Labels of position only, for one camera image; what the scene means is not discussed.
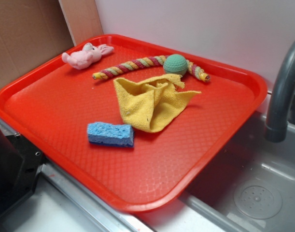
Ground yellow cloth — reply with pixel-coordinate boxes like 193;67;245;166
113;74;201;133

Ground green dimpled ball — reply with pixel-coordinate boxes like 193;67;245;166
163;54;188;75

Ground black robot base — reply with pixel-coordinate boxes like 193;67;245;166
0;129;43;219

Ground red plastic tray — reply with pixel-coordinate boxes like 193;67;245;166
0;35;267;213

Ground blue sponge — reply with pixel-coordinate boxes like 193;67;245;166
87;122;134;147

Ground pink plush bunny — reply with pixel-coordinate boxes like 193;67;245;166
61;43;114;70

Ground grey toy sink basin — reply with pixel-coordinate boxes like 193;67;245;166
138;100;295;232

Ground grey faucet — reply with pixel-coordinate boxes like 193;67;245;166
264;41;295;143

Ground brown cardboard panel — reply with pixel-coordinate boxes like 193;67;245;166
0;0;103;89

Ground multicoloured twisted rope toy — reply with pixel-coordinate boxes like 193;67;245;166
92;55;211;83

